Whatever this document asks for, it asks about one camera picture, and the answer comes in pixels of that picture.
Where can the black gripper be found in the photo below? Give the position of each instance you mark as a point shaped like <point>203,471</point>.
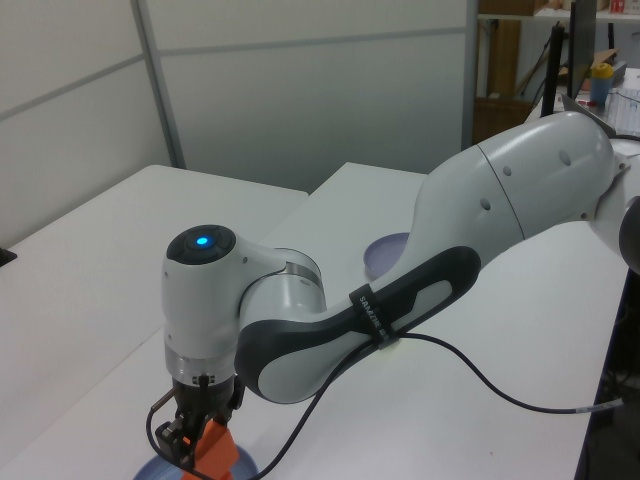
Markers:
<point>205,397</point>

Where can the orange foam cube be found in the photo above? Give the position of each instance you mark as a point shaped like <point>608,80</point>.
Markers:
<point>216,445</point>
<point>200,476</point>

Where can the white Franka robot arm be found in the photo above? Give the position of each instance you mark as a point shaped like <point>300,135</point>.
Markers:
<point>500,200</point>

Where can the blue plate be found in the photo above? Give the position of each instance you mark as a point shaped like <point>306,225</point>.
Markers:
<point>246,462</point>

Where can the purple plate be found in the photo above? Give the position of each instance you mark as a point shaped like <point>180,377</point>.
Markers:
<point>382,252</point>

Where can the black stand base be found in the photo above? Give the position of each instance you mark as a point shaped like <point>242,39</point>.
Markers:
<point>7,256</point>

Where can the brown cardboard box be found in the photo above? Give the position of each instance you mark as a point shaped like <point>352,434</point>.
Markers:
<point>500,122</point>

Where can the wooden board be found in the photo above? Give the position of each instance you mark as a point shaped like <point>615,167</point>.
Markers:
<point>505,57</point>

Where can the black monitor stand pole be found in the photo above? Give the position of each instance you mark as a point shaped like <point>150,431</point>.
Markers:
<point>552,70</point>

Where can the blue bottle yellow cap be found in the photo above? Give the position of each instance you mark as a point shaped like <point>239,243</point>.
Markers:
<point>601,85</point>

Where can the white printed box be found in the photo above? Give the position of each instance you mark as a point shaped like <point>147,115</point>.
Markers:
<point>625,110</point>

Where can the dark monitor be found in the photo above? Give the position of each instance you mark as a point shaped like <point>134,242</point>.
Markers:
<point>582,40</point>

